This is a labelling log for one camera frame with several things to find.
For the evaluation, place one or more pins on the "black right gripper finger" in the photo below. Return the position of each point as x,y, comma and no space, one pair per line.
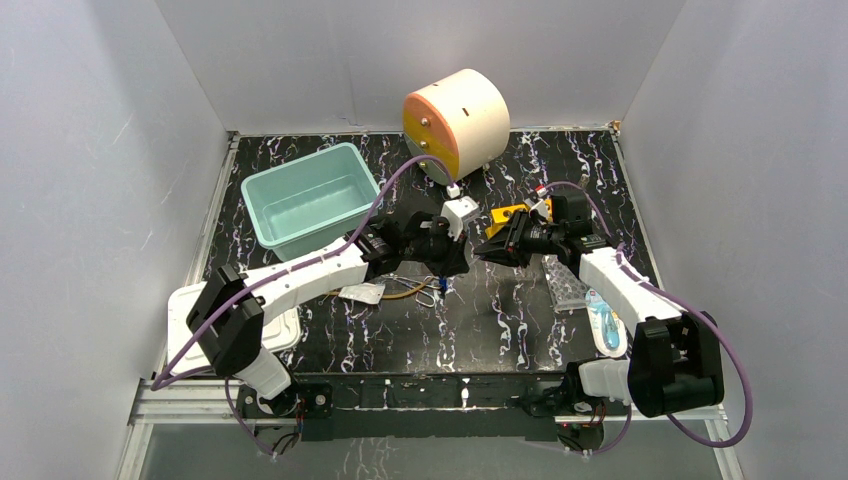
502,253
507,240

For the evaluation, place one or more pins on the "blue correction tape package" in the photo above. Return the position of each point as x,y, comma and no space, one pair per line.
608,332

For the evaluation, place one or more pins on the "tan rubber tube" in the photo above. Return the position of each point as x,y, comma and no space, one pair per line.
373,294

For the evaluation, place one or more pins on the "white sachet packet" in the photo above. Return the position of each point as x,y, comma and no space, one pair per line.
367,293

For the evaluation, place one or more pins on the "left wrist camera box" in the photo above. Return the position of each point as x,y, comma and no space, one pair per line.
459,211

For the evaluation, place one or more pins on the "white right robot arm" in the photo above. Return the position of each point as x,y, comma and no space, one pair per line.
675,361

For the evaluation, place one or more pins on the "round drawer cabinet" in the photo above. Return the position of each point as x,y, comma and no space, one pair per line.
459,123

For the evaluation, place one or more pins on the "clear acrylic tube rack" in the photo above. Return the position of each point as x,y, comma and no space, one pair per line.
567,292

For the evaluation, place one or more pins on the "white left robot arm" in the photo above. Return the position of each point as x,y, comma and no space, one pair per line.
231,308

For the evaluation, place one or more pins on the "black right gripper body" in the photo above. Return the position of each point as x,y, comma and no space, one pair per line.
543,237

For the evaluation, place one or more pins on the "aluminium table frame rail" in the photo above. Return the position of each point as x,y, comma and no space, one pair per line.
321,397

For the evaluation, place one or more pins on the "teal plastic bin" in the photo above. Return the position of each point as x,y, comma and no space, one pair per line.
306,204

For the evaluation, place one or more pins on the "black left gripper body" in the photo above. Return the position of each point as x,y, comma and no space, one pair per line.
441,245

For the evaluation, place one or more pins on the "yellow test tube rack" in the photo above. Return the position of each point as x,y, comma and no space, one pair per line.
501,216

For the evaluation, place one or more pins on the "metal crucible tongs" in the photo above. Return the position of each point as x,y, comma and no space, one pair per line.
425,298

